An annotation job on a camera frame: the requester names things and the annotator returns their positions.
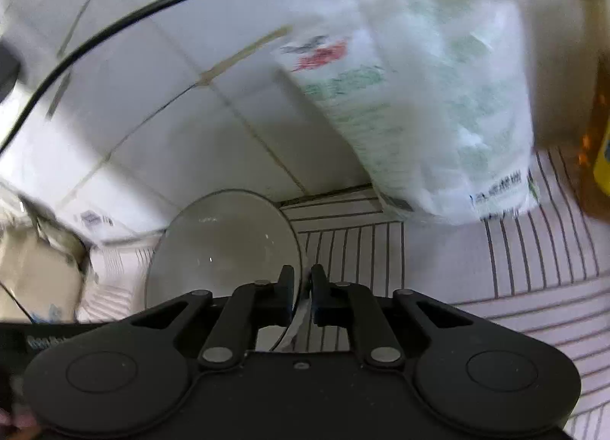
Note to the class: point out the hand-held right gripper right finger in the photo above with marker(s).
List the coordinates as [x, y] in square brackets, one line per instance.
[320, 299]

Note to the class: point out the white wall control panel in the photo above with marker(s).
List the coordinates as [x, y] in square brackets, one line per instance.
[89, 218]

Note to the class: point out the white plastic bag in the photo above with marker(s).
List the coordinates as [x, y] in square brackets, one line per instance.
[429, 111]

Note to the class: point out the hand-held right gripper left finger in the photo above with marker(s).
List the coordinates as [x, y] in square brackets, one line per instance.
[285, 297]

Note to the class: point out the black power adapter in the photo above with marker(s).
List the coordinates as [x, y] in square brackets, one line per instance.
[7, 68]

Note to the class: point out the white ribbed bowl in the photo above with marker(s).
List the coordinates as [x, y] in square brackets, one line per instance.
[224, 249]

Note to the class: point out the large cooking oil bottle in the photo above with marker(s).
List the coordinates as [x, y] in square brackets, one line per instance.
[593, 173]

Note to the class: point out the white rice cooker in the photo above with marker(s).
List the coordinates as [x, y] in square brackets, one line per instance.
[33, 273]

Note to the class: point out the striped white tablecloth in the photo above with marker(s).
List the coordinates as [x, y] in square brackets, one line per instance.
[476, 268]

